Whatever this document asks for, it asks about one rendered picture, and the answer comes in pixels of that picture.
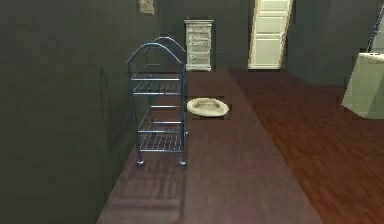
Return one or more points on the cream round pet bed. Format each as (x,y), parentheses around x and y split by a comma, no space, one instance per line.
(207,107)

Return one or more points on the white panelled room door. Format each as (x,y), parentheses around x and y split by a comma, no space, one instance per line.
(270,36)

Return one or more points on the framed picture on wall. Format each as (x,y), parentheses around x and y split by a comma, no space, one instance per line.
(146,6)

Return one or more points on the white chest of drawers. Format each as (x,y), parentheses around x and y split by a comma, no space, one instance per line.
(199,45)

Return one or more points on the pale green cabinet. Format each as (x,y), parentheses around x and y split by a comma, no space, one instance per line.
(366,86)

